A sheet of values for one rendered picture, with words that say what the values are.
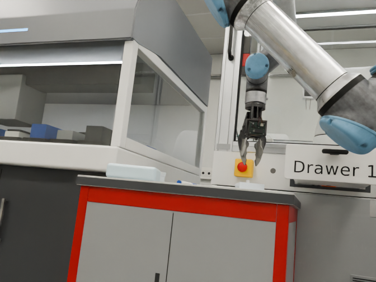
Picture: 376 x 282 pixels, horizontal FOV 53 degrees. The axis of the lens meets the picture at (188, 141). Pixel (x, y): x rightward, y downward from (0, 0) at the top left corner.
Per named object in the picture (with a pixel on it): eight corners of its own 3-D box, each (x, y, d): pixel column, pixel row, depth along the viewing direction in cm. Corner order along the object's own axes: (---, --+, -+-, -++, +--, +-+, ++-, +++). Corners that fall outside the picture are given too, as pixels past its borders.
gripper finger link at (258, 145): (258, 164, 126) (255, 137, 127) (254, 166, 132) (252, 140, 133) (267, 164, 126) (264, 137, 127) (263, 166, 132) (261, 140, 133)
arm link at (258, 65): (266, 39, 120) (265, 53, 130) (239, 62, 120) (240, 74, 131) (282, 56, 118) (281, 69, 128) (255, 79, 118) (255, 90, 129)
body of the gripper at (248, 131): (244, 135, 126) (247, 100, 128) (240, 139, 134) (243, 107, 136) (267, 137, 126) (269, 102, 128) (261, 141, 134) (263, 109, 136)
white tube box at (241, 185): (263, 195, 125) (264, 184, 126) (238, 193, 126) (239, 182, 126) (257, 196, 138) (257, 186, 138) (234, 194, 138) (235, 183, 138)
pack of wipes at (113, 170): (159, 183, 118) (161, 169, 118) (154, 182, 108) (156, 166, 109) (113, 179, 119) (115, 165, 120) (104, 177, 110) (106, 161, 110)
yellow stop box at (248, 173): (250, 177, 150) (252, 159, 151) (233, 175, 152) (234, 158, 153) (253, 178, 154) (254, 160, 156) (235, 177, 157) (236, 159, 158)
